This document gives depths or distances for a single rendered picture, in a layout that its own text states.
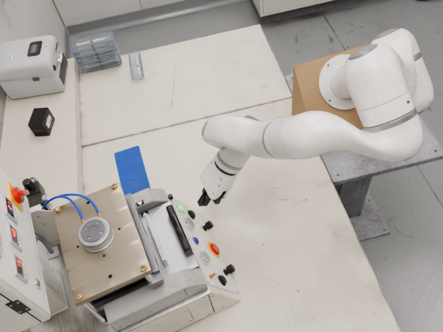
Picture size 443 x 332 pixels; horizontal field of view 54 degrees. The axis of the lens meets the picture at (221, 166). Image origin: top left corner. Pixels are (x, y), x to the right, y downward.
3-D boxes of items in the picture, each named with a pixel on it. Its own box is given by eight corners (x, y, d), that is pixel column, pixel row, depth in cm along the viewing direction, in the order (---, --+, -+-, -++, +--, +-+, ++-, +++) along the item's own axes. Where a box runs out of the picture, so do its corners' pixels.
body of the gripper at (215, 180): (210, 149, 126) (194, 176, 132) (225, 175, 120) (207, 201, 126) (231, 151, 130) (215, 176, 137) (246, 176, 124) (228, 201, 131)
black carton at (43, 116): (35, 136, 170) (27, 125, 164) (41, 119, 175) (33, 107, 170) (49, 136, 169) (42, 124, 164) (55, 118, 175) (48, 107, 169)
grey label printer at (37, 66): (10, 102, 183) (-12, 71, 169) (18, 70, 195) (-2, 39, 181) (67, 93, 183) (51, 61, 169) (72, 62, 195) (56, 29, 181)
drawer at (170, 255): (94, 320, 111) (83, 310, 105) (76, 249, 124) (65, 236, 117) (200, 271, 116) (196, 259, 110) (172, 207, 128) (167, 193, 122)
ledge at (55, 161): (-3, 242, 149) (-10, 236, 145) (13, 80, 199) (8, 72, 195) (84, 221, 150) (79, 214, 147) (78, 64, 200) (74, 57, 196)
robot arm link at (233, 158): (215, 161, 119) (245, 171, 122) (237, 124, 112) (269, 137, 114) (215, 142, 126) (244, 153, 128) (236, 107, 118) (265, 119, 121)
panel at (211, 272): (238, 294, 129) (207, 285, 114) (201, 215, 146) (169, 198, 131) (244, 290, 129) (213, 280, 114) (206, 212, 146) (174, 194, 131)
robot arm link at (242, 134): (229, 139, 92) (194, 143, 121) (293, 165, 96) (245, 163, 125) (242, 99, 92) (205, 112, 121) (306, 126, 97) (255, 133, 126)
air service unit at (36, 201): (49, 239, 122) (24, 213, 110) (39, 199, 130) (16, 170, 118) (66, 231, 123) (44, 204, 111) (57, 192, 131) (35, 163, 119)
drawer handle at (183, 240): (186, 257, 115) (184, 251, 111) (167, 213, 123) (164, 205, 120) (193, 254, 115) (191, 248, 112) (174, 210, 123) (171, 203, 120)
